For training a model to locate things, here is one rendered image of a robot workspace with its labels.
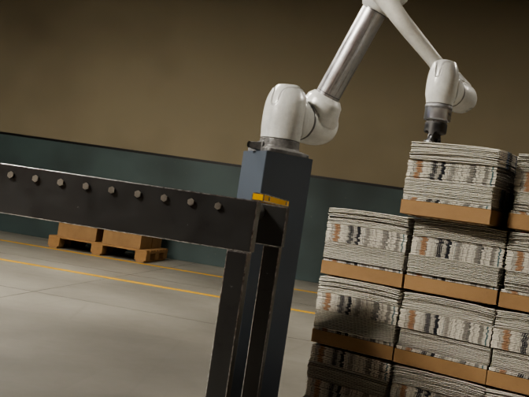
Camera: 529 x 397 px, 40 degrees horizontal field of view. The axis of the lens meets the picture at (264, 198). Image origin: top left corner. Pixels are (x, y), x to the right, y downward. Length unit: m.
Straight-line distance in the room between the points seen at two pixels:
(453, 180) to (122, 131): 7.72
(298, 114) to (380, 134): 6.32
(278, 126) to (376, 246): 0.65
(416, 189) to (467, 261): 0.27
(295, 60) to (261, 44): 0.48
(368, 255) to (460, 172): 0.40
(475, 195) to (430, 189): 0.14
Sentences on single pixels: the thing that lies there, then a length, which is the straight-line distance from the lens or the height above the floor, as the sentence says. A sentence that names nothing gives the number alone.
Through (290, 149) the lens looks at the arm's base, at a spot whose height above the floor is 1.02.
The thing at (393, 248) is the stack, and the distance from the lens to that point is 2.33.
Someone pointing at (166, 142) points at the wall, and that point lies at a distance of 9.47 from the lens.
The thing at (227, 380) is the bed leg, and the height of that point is 0.39.
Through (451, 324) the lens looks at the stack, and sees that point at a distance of 2.28.
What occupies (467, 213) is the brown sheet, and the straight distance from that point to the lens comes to 2.21.
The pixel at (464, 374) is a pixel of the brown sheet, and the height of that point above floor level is 0.39.
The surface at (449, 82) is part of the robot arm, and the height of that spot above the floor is 1.29.
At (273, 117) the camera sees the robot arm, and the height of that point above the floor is 1.13.
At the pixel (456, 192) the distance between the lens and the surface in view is 2.24.
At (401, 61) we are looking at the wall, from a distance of 9.21.
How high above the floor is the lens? 0.78
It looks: 1 degrees up
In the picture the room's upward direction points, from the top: 9 degrees clockwise
